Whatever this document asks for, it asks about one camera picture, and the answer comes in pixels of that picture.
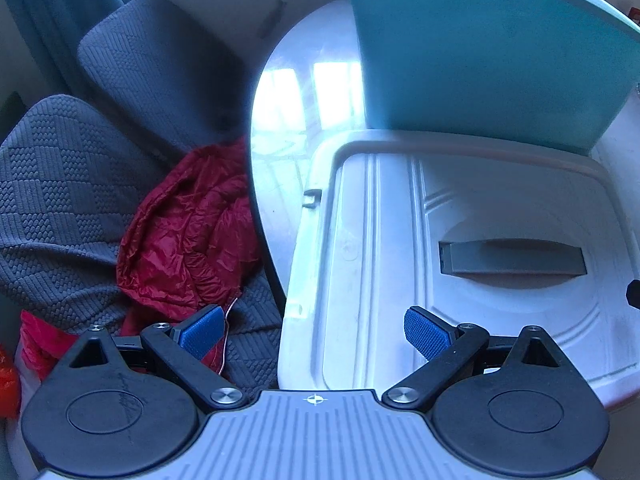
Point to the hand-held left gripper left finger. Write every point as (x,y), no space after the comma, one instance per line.
(202,332)

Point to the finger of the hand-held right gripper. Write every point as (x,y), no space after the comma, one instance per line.
(635,294)

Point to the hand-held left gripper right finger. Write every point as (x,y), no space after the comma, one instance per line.
(427,332)

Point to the blue plastic storage bin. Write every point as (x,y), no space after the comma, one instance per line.
(475,60)

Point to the red puffer jacket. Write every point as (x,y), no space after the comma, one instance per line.
(185,230)

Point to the red plastic bag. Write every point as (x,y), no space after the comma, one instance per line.
(42,342)

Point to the grey textured fabric chair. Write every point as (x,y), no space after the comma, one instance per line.
(60,200)
(160,70)

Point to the orange plastic bag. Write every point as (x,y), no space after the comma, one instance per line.
(7,385)

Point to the red carton box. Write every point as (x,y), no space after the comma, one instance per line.
(635,16)

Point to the teal curtain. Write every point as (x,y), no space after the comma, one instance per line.
(65,15)

